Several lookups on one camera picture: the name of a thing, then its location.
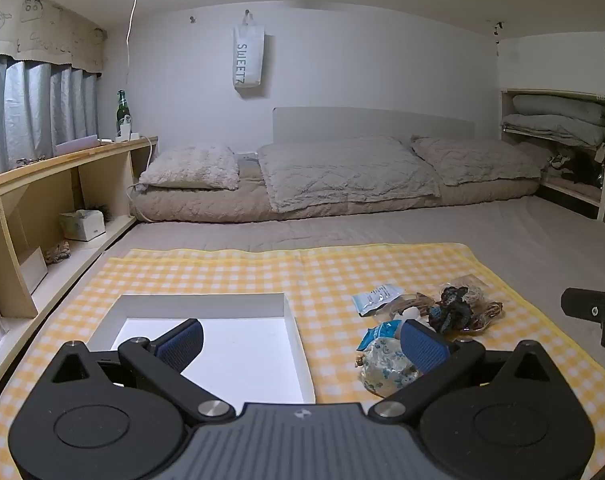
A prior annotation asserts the floral fabric pouch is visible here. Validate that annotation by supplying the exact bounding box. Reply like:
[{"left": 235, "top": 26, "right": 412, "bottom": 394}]
[{"left": 357, "top": 337, "right": 421, "bottom": 394}]

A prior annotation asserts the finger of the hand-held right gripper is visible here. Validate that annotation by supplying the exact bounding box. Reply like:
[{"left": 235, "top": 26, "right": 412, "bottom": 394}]
[{"left": 561, "top": 287, "right": 605, "bottom": 319}]

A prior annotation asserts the dark knitted scrunchie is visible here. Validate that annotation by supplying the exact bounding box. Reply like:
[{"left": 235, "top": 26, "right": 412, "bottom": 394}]
[{"left": 427, "top": 285, "right": 472, "bottom": 334}]

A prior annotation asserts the wooden shelf unit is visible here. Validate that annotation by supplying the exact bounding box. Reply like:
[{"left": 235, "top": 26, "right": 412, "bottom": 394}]
[{"left": 0, "top": 135, "right": 159, "bottom": 413}]

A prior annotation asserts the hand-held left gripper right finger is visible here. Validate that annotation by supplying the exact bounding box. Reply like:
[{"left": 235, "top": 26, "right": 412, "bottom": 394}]
[{"left": 369, "top": 319, "right": 559, "bottom": 420}]

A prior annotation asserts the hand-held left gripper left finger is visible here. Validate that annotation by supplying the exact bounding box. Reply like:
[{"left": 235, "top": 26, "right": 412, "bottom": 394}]
[{"left": 47, "top": 318, "right": 234, "bottom": 424}]

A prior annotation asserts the fluffy cream pillow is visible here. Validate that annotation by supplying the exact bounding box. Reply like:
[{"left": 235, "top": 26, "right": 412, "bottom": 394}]
[{"left": 138, "top": 144, "right": 240, "bottom": 191}]

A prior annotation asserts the cartoon print valance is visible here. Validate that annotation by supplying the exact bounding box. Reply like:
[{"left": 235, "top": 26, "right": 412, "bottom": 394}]
[{"left": 0, "top": 0, "right": 106, "bottom": 74}]

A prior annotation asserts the white hanging tote bag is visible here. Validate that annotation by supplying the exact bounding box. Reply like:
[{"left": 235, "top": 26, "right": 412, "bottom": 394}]
[{"left": 232, "top": 9, "right": 266, "bottom": 99}]

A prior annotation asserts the white tissue box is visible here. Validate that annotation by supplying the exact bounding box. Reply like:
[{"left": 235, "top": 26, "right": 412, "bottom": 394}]
[{"left": 58, "top": 209, "right": 106, "bottom": 242}]

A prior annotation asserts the wooden closet shelf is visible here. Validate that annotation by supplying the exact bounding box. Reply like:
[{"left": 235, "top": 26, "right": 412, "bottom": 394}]
[{"left": 499, "top": 88, "right": 605, "bottom": 222}]

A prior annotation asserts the beige quilted mattress pad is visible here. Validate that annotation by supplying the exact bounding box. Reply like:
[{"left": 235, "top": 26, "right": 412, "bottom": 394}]
[{"left": 130, "top": 162, "right": 542, "bottom": 224}]

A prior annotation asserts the grey curtain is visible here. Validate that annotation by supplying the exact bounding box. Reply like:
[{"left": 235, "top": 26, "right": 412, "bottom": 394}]
[{"left": 0, "top": 55, "right": 101, "bottom": 179}]

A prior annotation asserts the white hanging cord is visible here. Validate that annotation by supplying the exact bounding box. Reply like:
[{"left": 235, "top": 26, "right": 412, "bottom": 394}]
[{"left": 126, "top": 0, "right": 138, "bottom": 87}]

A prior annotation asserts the grey quilted blanket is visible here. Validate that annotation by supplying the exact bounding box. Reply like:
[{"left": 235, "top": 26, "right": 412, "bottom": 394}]
[{"left": 256, "top": 135, "right": 442, "bottom": 213}]

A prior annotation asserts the coiled rope bundle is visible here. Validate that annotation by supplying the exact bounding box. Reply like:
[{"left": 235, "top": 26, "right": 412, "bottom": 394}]
[{"left": 43, "top": 240, "right": 72, "bottom": 265}]

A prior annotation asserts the green glass bottle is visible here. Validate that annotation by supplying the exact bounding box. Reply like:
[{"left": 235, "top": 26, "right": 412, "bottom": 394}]
[{"left": 115, "top": 89, "right": 130, "bottom": 136}]

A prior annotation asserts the yellow checkered mat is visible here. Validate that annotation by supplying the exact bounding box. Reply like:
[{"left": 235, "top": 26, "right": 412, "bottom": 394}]
[{"left": 0, "top": 242, "right": 605, "bottom": 480}]

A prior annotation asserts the white charging cable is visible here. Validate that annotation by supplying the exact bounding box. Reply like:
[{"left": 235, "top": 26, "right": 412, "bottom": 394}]
[{"left": 127, "top": 134, "right": 154, "bottom": 202}]

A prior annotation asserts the white flat box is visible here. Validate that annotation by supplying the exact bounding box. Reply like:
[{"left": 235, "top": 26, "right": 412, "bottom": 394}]
[{"left": 17, "top": 246, "right": 50, "bottom": 295}]

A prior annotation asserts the blue and white snack packet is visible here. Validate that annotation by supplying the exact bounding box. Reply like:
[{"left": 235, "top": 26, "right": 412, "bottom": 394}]
[{"left": 359, "top": 320, "right": 408, "bottom": 352}]

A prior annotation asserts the brown rubber band bundle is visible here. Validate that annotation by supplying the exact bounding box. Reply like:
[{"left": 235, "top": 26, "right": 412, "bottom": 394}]
[{"left": 390, "top": 292, "right": 437, "bottom": 315}]

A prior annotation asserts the pale blue printed sachet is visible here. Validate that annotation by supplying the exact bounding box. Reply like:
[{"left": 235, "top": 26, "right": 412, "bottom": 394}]
[{"left": 353, "top": 284, "right": 404, "bottom": 318}]

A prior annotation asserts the pale lilac box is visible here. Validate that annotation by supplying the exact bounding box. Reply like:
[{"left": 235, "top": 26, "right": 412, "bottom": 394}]
[{"left": 54, "top": 133, "right": 99, "bottom": 157}]

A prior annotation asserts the folded grey duvet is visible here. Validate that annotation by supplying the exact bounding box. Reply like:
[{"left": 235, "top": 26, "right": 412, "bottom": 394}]
[
  {"left": 501, "top": 113, "right": 605, "bottom": 147},
  {"left": 511, "top": 94, "right": 605, "bottom": 122}
]

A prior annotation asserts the white charger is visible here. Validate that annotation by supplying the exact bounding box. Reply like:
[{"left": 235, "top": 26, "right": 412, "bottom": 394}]
[{"left": 114, "top": 115, "right": 142, "bottom": 142}]

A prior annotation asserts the grey quilted pillow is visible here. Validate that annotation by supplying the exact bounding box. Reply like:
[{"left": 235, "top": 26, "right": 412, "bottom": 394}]
[{"left": 411, "top": 135, "right": 544, "bottom": 187}]

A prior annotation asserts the dark clothes pile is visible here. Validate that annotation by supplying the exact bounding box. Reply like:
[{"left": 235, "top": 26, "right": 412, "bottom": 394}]
[{"left": 547, "top": 146, "right": 605, "bottom": 187}]

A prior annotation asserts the clear plastic bag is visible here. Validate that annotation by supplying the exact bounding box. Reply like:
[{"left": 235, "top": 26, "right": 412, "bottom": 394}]
[{"left": 440, "top": 274, "right": 504, "bottom": 334}]

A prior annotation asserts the white cardboard tray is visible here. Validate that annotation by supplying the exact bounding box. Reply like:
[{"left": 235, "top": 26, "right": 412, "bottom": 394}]
[{"left": 88, "top": 293, "right": 317, "bottom": 406}]

